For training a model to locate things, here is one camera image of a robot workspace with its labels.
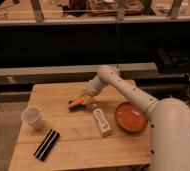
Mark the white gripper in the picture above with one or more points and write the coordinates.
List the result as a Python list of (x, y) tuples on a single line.
[(88, 99)]

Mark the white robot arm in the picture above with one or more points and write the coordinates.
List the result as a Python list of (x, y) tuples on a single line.
[(169, 119)]

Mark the white sponge bottle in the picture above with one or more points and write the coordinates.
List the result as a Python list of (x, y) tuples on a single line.
[(102, 122)]

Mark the wooden table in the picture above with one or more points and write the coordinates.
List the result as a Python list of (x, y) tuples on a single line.
[(80, 145)]

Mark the orange plate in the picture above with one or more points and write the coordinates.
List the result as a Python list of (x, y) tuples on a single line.
[(129, 118)]

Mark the white paper cup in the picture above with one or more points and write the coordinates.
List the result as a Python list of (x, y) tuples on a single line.
[(32, 117)]

